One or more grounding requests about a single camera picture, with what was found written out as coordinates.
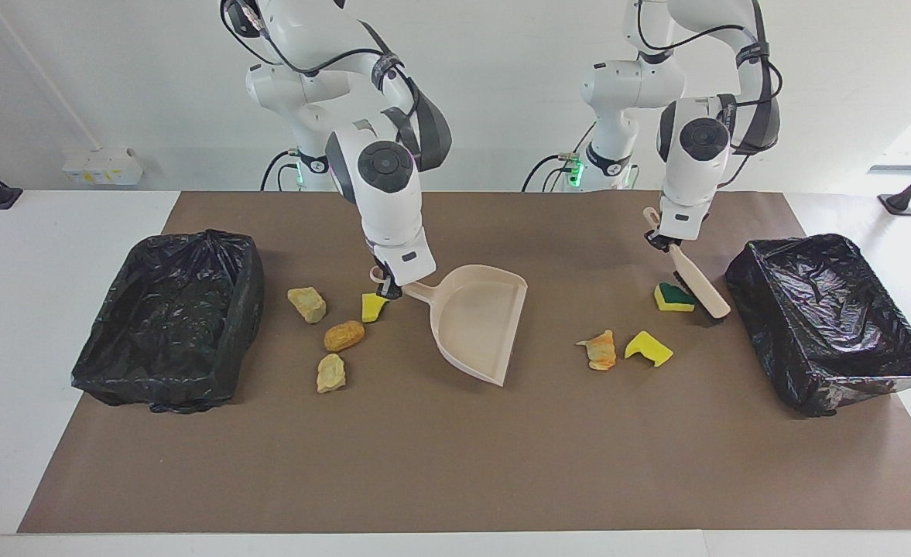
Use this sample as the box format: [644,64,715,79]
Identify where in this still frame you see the green and yellow sponge piece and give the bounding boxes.
[653,282,697,313]

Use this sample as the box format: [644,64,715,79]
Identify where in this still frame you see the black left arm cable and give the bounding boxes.
[637,0,783,155]

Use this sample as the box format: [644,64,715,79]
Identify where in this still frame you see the black base cable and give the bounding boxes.
[260,149,305,192]
[522,124,603,193]

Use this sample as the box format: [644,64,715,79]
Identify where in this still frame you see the large pale foam chunk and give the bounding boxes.
[287,287,327,324]

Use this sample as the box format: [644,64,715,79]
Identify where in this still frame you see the orange striped foam piece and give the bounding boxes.
[576,330,617,371]

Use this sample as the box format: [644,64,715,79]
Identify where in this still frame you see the notched yellow sponge piece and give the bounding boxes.
[625,330,674,368]

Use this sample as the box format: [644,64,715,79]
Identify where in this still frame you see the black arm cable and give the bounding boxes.
[637,0,783,155]
[220,0,454,173]

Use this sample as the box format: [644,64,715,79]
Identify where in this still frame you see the brown oval foam chunk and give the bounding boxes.
[324,320,366,353]

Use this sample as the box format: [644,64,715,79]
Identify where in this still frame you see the beige hand brush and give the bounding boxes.
[642,207,732,320]

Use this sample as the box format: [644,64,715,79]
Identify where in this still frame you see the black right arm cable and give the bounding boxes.
[220,0,454,173]

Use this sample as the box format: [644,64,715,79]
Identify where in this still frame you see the white wall socket box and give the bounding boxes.
[63,149,144,186]

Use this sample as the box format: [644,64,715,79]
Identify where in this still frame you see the brown table mat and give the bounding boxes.
[18,191,911,535]

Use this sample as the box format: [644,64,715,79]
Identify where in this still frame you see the beige plastic dustpan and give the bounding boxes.
[370,265,529,388]

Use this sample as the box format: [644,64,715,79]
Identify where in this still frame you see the small pale foam chunk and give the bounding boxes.
[317,354,347,394]

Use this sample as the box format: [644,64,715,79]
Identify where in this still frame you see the black bag lined bin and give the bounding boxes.
[71,229,265,414]
[725,234,911,419]

